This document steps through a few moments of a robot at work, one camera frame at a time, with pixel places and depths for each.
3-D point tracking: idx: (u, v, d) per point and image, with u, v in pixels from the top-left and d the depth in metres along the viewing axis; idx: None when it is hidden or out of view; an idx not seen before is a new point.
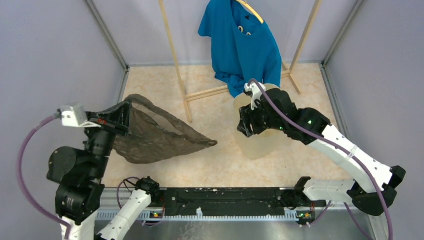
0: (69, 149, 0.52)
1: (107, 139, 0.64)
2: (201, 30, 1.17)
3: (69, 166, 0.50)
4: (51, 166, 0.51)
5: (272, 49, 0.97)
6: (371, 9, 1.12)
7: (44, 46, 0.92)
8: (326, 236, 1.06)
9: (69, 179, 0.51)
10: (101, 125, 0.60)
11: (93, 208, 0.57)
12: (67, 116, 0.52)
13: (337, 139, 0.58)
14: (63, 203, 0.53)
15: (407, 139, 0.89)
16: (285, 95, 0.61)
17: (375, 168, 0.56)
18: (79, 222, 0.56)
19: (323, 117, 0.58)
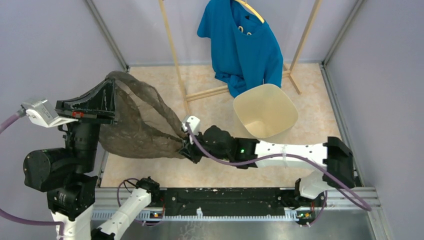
0: (41, 154, 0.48)
1: (91, 130, 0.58)
2: (200, 31, 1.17)
3: (45, 173, 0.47)
4: (29, 172, 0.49)
5: (273, 49, 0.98)
6: (371, 9, 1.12)
7: (43, 46, 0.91)
8: (326, 236, 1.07)
9: (50, 184, 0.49)
10: (77, 118, 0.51)
11: (86, 201, 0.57)
12: (33, 115, 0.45)
13: (269, 148, 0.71)
14: (56, 198, 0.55)
15: (406, 140, 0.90)
16: (224, 134, 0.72)
17: (309, 151, 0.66)
18: (72, 218, 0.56)
19: (252, 140, 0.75)
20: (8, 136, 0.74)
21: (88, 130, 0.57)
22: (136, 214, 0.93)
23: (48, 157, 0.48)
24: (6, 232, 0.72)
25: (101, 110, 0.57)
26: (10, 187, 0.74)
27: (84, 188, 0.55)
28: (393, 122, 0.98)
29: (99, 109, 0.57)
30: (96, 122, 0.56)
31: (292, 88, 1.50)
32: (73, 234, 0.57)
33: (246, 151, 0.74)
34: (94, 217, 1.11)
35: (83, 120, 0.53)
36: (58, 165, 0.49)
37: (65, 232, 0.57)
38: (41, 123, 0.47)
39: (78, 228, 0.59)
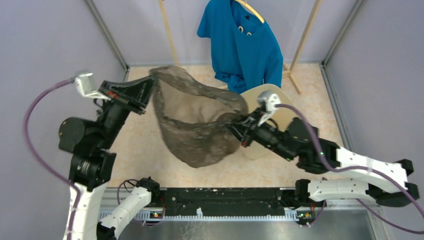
0: (77, 120, 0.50)
1: (122, 113, 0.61)
2: (200, 31, 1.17)
3: (79, 137, 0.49)
4: (62, 136, 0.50)
5: (273, 49, 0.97)
6: (371, 9, 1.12)
7: (44, 46, 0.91)
8: (326, 236, 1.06)
9: (80, 149, 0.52)
10: (110, 98, 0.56)
11: (105, 176, 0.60)
12: (78, 85, 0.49)
13: (352, 158, 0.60)
14: (78, 168, 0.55)
15: (407, 140, 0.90)
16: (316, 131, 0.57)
17: (391, 171, 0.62)
18: (90, 188, 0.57)
19: (330, 144, 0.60)
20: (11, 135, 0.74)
21: (118, 112, 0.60)
22: (137, 212, 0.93)
23: (83, 123, 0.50)
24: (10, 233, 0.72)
25: (135, 98, 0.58)
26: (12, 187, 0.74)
27: (105, 161, 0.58)
28: (393, 122, 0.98)
29: (132, 99, 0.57)
30: (127, 107, 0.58)
31: (292, 88, 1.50)
32: (87, 207, 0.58)
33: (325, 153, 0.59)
34: None
35: (115, 101, 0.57)
36: (90, 131, 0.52)
37: (78, 205, 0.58)
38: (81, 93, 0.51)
39: (92, 203, 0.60)
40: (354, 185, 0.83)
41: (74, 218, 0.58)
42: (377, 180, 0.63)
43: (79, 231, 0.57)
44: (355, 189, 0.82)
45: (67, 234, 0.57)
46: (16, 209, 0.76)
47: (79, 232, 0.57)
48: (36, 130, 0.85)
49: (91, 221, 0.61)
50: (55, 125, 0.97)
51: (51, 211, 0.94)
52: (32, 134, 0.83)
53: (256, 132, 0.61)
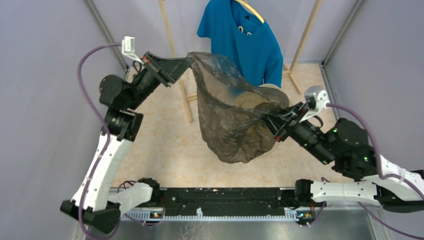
0: (116, 78, 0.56)
1: (153, 83, 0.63)
2: (200, 31, 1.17)
3: (116, 91, 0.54)
4: (101, 91, 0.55)
5: (273, 48, 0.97)
6: (371, 9, 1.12)
7: (44, 45, 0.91)
8: (326, 236, 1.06)
9: (116, 103, 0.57)
10: (144, 63, 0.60)
11: (134, 135, 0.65)
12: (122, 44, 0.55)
13: (387, 166, 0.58)
14: (113, 121, 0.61)
15: (407, 140, 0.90)
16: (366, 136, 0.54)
17: (416, 181, 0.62)
18: (120, 138, 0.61)
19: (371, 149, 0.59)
20: (10, 135, 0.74)
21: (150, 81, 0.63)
22: (137, 205, 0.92)
23: (122, 80, 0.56)
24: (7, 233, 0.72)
25: (166, 71, 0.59)
26: (10, 187, 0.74)
27: (136, 119, 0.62)
28: (393, 122, 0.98)
29: (164, 70, 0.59)
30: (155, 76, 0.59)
31: (292, 88, 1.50)
32: (112, 157, 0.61)
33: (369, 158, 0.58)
34: None
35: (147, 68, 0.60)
36: (125, 88, 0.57)
37: (105, 154, 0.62)
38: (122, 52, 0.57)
39: (116, 157, 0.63)
40: (361, 190, 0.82)
41: (97, 166, 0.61)
42: (401, 189, 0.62)
43: (98, 179, 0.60)
44: (363, 193, 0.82)
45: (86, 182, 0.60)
46: (16, 208, 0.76)
47: (97, 181, 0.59)
48: (35, 129, 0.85)
49: (110, 175, 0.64)
50: (55, 125, 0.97)
51: (51, 211, 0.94)
52: (32, 134, 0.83)
53: (294, 128, 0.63)
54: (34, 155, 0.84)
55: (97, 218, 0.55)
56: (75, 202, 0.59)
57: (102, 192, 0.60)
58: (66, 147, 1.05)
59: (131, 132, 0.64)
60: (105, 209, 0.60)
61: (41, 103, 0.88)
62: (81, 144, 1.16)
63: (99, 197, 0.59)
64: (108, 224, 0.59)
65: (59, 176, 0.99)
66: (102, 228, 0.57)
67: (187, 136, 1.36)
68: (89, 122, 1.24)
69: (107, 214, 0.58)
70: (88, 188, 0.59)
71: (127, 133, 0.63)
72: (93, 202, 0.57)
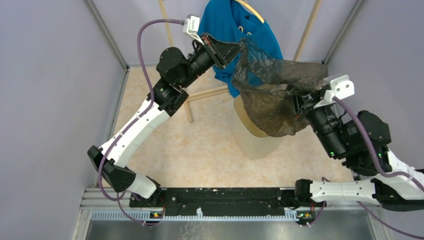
0: (177, 51, 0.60)
1: (206, 64, 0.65)
2: (200, 30, 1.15)
3: (173, 64, 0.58)
4: (161, 59, 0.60)
5: (273, 48, 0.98)
6: (370, 9, 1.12)
7: (44, 45, 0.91)
8: (326, 236, 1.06)
9: (169, 75, 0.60)
10: (204, 43, 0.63)
11: (173, 111, 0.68)
12: (186, 22, 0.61)
13: (398, 164, 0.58)
14: (162, 90, 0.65)
15: (409, 140, 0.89)
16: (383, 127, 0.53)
17: (421, 179, 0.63)
18: (161, 107, 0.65)
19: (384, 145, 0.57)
20: (10, 135, 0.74)
21: (205, 61, 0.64)
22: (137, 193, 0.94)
23: (182, 56, 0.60)
24: (5, 233, 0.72)
25: (221, 54, 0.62)
26: (10, 187, 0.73)
27: (181, 97, 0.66)
28: (394, 122, 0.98)
29: (219, 53, 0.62)
30: (212, 57, 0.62)
31: None
32: (148, 122, 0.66)
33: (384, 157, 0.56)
34: (94, 218, 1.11)
35: (205, 48, 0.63)
36: (181, 64, 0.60)
37: (142, 117, 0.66)
38: (184, 30, 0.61)
39: (151, 124, 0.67)
40: (360, 189, 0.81)
41: (132, 126, 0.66)
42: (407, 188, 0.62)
43: (127, 139, 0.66)
44: (361, 192, 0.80)
45: (117, 135, 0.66)
46: (15, 210, 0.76)
47: (126, 141, 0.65)
48: (36, 130, 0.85)
49: (140, 139, 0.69)
50: (56, 125, 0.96)
51: (52, 211, 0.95)
52: (32, 135, 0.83)
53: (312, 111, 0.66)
54: (34, 156, 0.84)
55: (113, 174, 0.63)
56: (101, 151, 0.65)
57: (126, 152, 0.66)
58: (67, 147, 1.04)
59: (172, 107, 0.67)
60: (123, 168, 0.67)
61: (42, 103, 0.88)
62: (81, 144, 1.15)
63: (122, 154, 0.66)
64: (121, 184, 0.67)
65: (59, 176, 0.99)
66: (116, 184, 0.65)
67: (187, 136, 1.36)
68: (89, 122, 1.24)
69: (123, 175, 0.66)
70: (117, 142, 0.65)
71: (169, 107, 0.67)
72: (116, 157, 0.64)
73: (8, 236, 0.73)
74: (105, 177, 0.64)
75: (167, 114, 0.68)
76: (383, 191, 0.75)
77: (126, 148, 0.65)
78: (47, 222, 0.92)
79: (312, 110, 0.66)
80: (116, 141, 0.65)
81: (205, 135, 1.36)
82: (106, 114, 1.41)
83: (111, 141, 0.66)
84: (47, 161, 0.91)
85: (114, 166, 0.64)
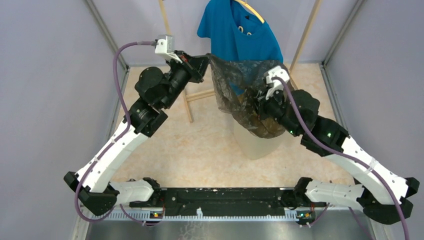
0: (158, 69, 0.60)
1: (184, 81, 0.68)
2: (200, 32, 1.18)
3: (155, 83, 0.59)
4: (141, 78, 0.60)
5: (273, 48, 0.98)
6: (370, 9, 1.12)
7: (44, 45, 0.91)
8: (326, 236, 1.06)
9: (148, 95, 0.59)
10: (182, 61, 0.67)
11: (152, 132, 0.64)
12: (161, 43, 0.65)
13: (356, 152, 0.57)
14: (138, 111, 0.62)
15: (409, 140, 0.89)
16: (315, 104, 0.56)
17: (392, 181, 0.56)
18: (139, 129, 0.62)
19: (341, 129, 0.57)
20: (10, 136, 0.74)
21: (183, 77, 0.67)
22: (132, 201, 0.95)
23: (162, 75, 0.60)
24: (5, 233, 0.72)
25: (197, 68, 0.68)
26: (10, 187, 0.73)
27: (159, 117, 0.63)
28: (394, 123, 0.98)
29: (196, 68, 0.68)
30: (190, 72, 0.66)
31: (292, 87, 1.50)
32: (124, 146, 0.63)
33: (334, 137, 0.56)
34: (94, 218, 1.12)
35: (182, 65, 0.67)
36: (163, 84, 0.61)
37: (118, 141, 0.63)
38: (162, 50, 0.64)
39: (128, 147, 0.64)
40: (348, 191, 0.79)
41: (108, 150, 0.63)
42: (373, 184, 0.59)
43: (103, 164, 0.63)
44: (349, 195, 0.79)
45: (93, 161, 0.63)
46: (15, 210, 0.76)
47: (103, 166, 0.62)
48: (35, 130, 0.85)
49: (117, 162, 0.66)
50: (55, 125, 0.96)
51: (52, 211, 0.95)
52: (31, 136, 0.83)
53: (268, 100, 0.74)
54: (33, 157, 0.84)
55: (89, 201, 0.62)
56: (77, 177, 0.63)
57: (104, 177, 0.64)
58: (67, 148, 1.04)
59: (149, 129, 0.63)
60: (102, 192, 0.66)
61: (41, 103, 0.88)
62: (81, 145, 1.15)
63: (99, 180, 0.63)
64: (100, 208, 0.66)
65: (59, 177, 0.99)
66: (93, 208, 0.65)
67: (187, 136, 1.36)
68: (89, 122, 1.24)
69: (101, 201, 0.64)
70: (93, 169, 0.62)
71: (146, 128, 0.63)
72: (92, 184, 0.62)
73: (8, 236, 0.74)
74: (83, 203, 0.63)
75: (146, 136, 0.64)
76: (366, 195, 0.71)
77: (103, 174, 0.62)
78: (47, 222, 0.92)
79: (267, 102, 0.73)
80: (92, 167, 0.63)
81: (205, 135, 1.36)
82: (105, 114, 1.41)
83: (87, 167, 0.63)
84: (46, 161, 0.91)
85: (90, 192, 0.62)
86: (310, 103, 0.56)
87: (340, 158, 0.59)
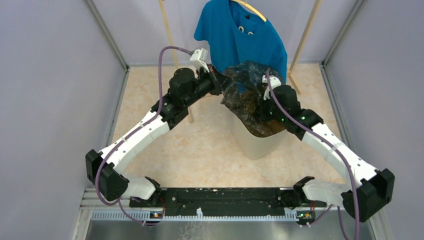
0: (191, 70, 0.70)
1: (207, 89, 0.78)
2: (197, 34, 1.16)
3: (187, 79, 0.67)
4: (175, 75, 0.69)
5: (277, 46, 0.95)
6: (370, 9, 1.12)
7: (44, 45, 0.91)
8: (326, 236, 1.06)
9: (180, 90, 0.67)
10: (209, 71, 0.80)
11: (173, 125, 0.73)
12: (197, 52, 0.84)
13: (325, 134, 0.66)
14: (165, 104, 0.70)
15: (409, 140, 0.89)
16: (293, 93, 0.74)
17: (357, 164, 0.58)
18: (165, 119, 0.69)
19: (317, 116, 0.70)
20: (10, 135, 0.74)
21: (207, 87, 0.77)
22: (135, 195, 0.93)
23: (194, 75, 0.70)
24: (5, 233, 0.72)
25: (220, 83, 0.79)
26: (9, 187, 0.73)
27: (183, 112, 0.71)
28: (394, 123, 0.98)
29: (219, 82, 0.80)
30: (214, 83, 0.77)
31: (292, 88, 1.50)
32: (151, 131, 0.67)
33: (306, 119, 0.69)
34: (94, 218, 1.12)
35: (209, 76, 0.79)
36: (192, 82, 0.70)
37: (146, 126, 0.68)
38: (196, 57, 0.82)
39: (152, 134, 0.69)
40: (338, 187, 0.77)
41: (135, 132, 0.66)
42: (338, 165, 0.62)
43: (129, 144, 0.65)
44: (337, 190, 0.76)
45: (119, 141, 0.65)
46: (15, 210, 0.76)
47: (128, 146, 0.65)
48: (35, 130, 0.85)
49: (140, 147, 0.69)
50: (55, 125, 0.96)
51: (52, 211, 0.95)
52: (31, 135, 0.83)
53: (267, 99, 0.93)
54: (33, 157, 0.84)
55: (111, 179, 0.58)
56: (101, 155, 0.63)
57: (126, 158, 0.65)
58: (67, 148, 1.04)
59: (173, 121, 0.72)
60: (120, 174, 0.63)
61: (41, 103, 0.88)
62: (81, 144, 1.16)
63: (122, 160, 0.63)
64: (113, 192, 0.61)
65: (59, 177, 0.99)
66: (108, 189, 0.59)
67: (187, 136, 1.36)
68: (89, 122, 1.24)
69: (119, 182, 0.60)
70: (118, 148, 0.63)
71: (171, 120, 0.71)
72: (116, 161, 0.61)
73: (7, 236, 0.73)
74: (100, 181, 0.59)
75: (168, 127, 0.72)
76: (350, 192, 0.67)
77: (127, 153, 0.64)
78: (47, 222, 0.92)
79: (266, 101, 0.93)
80: (118, 146, 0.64)
81: (205, 135, 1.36)
82: (106, 114, 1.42)
83: (112, 146, 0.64)
84: (46, 161, 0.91)
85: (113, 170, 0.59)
86: (286, 91, 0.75)
87: (313, 140, 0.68)
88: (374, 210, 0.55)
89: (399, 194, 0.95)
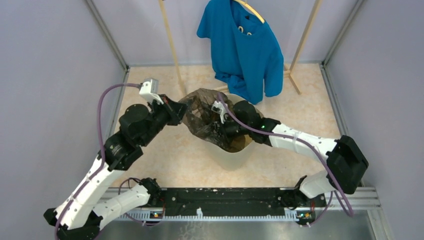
0: (145, 108, 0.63)
1: (164, 122, 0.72)
2: (199, 31, 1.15)
3: (139, 118, 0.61)
4: (127, 112, 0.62)
5: (274, 49, 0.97)
6: (370, 9, 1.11)
7: (44, 45, 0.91)
8: (326, 235, 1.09)
9: (131, 129, 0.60)
10: (163, 103, 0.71)
11: (126, 167, 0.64)
12: (145, 85, 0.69)
13: (284, 131, 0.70)
14: (111, 147, 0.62)
15: (408, 140, 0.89)
16: (251, 107, 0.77)
17: (318, 141, 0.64)
18: (113, 166, 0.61)
19: (275, 121, 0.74)
20: (9, 136, 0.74)
21: (164, 119, 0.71)
22: (128, 206, 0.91)
23: (148, 113, 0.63)
24: (5, 233, 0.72)
25: (176, 115, 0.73)
26: (9, 187, 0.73)
27: (136, 151, 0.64)
28: (393, 123, 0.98)
29: (176, 114, 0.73)
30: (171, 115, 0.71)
31: (292, 88, 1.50)
32: (99, 183, 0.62)
33: (267, 126, 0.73)
34: None
35: (164, 107, 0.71)
36: (146, 119, 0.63)
37: (93, 178, 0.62)
38: (146, 91, 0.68)
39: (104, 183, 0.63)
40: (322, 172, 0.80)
41: (83, 188, 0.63)
42: (306, 150, 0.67)
43: (79, 202, 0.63)
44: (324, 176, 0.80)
45: (70, 199, 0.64)
46: (15, 210, 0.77)
47: (78, 204, 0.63)
48: (35, 130, 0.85)
49: (94, 198, 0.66)
50: (55, 125, 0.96)
51: None
52: (31, 135, 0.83)
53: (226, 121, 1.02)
54: (33, 156, 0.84)
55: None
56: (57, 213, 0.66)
57: (81, 214, 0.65)
58: (67, 148, 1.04)
59: (124, 164, 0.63)
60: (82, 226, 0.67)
61: (41, 103, 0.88)
62: (81, 145, 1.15)
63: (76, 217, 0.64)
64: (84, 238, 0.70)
65: (59, 177, 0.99)
66: None
67: (187, 136, 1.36)
68: (89, 122, 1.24)
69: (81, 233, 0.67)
70: (70, 207, 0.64)
71: (120, 164, 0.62)
72: (68, 222, 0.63)
73: (8, 236, 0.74)
74: None
75: (122, 170, 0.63)
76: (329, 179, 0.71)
77: (79, 211, 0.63)
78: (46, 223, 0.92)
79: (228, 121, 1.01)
80: (69, 204, 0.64)
81: None
82: (106, 114, 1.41)
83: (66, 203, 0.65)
84: (47, 161, 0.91)
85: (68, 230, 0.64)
86: (244, 107, 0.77)
87: (279, 141, 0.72)
88: (359, 176, 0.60)
89: (399, 194, 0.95)
